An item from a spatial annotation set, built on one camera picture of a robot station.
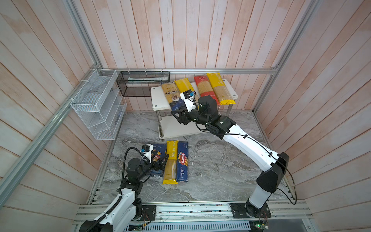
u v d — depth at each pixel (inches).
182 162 34.6
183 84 33.4
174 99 29.7
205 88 32.2
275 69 36.7
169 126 39.9
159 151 35.4
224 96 30.2
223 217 28.8
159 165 28.1
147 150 27.7
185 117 24.0
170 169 33.7
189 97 23.0
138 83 40.8
